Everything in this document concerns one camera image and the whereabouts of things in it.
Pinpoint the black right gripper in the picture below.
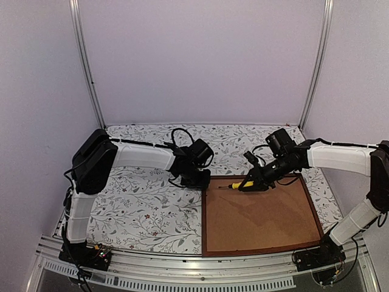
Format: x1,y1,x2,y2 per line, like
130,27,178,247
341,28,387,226
239,154,296,192

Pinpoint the yellow handled screwdriver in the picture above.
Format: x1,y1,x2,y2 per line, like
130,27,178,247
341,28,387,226
218,181,253,189

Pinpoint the red-brown wooden picture frame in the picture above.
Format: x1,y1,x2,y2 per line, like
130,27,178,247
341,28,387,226
201,174,324,257

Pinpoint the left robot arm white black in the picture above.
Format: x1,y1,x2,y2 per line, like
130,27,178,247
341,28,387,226
62,129,215,264

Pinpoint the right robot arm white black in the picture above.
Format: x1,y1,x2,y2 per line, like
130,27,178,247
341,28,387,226
238,128,388,265

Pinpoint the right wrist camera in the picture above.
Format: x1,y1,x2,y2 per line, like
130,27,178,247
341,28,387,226
244,151,261,167

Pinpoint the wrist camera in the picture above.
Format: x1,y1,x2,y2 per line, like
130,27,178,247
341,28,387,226
200,153,215,169
244,151,261,167

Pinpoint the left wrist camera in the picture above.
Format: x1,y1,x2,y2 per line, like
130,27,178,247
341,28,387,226
200,153,215,169

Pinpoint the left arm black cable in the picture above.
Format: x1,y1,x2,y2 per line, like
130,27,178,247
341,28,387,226
170,128,195,150

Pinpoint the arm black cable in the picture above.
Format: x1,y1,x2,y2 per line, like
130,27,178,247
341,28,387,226
312,137,380,150
170,128,195,150

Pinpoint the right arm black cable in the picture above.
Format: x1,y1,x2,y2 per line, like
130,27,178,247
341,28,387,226
312,137,380,150

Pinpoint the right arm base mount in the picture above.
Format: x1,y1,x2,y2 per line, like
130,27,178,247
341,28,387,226
292,243,346,271

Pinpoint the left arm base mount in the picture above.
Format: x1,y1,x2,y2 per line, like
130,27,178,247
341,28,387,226
58,242,112,271

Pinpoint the right aluminium corner post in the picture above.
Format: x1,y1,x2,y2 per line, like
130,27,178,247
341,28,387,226
298,0,334,132

